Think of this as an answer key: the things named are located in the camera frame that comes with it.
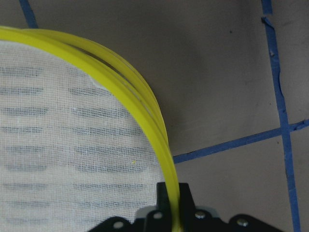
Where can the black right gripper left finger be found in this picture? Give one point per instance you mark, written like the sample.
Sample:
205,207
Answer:
162,199

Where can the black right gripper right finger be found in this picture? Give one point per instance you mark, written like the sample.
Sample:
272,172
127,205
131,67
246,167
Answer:
187,204

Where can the yellow bamboo steamer layer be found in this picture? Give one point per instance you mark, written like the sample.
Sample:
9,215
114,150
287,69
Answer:
112,71
71,154

